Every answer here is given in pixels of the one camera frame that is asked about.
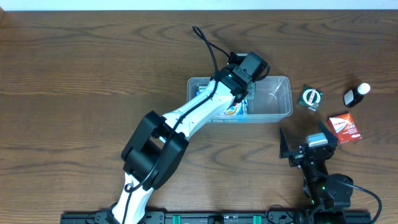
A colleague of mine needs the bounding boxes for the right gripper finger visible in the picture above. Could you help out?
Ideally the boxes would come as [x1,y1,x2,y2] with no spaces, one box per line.
[279,128,294,159]
[318,120,338,146]

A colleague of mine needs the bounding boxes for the blue Kool Fever box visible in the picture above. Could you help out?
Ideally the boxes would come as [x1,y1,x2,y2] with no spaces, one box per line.
[188,85,249,117]

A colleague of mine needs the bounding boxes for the green Zam-Buk box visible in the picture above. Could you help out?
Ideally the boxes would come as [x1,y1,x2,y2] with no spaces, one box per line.
[298,85,323,111]

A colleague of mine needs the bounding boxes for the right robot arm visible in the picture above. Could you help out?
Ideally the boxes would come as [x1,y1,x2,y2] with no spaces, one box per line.
[279,121,353,223]

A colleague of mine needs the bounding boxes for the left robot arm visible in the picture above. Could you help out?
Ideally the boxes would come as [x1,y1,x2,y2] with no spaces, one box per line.
[107,52,271,223]

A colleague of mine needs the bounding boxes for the clear plastic container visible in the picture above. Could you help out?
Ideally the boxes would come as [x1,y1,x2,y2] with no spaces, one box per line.
[187,75,294,124]

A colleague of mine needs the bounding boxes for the red medicine box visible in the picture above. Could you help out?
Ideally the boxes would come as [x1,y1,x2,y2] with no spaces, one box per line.
[328,113,362,144]

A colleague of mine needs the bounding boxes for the dark bottle white cap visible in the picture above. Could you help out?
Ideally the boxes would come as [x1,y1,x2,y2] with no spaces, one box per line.
[343,83,371,108]

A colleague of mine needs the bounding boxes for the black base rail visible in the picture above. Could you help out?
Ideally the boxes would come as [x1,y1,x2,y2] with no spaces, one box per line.
[60,210,372,224]

